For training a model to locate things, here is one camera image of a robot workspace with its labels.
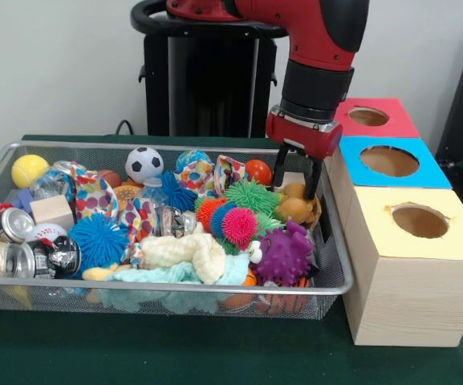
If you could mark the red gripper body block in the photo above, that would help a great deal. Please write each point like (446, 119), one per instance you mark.
(307, 138)

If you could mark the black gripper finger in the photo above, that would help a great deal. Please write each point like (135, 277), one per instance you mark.
(279, 172)
(313, 178)

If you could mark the brown teddy bear plush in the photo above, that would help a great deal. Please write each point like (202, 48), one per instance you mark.
(295, 206)

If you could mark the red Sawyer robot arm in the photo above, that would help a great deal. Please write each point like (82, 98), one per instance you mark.
(319, 32)

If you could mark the wooden three-hole box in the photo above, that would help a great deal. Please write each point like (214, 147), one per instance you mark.
(407, 297)

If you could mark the metal mesh bin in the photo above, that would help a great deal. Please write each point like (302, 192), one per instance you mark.
(54, 305)

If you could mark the orange-red smooth ball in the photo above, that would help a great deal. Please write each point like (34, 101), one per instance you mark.
(258, 172)

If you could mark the green spiky ball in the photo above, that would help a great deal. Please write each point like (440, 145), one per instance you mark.
(251, 196)

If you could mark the pink spiky ball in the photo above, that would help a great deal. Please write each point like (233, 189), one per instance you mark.
(240, 224)

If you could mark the purple spiky monster toy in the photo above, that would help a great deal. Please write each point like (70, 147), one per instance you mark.
(285, 254)

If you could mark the cream fleece cloth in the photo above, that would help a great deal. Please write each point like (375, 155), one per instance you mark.
(183, 250)

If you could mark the black and white soccer ball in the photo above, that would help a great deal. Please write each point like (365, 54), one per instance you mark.
(144, 162)

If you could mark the large blue spiky ball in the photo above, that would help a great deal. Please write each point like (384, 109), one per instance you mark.
(98, 240)

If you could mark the dark green table cloth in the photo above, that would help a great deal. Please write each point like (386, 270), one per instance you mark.
(175, 353)

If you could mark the white baseball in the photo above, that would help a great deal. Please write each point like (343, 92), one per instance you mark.
(46, 232)

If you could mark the yellow tennis ball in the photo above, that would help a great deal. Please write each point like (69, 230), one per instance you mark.
(29, 170)

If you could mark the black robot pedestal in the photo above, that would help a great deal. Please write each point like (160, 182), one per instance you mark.
(211, 88)

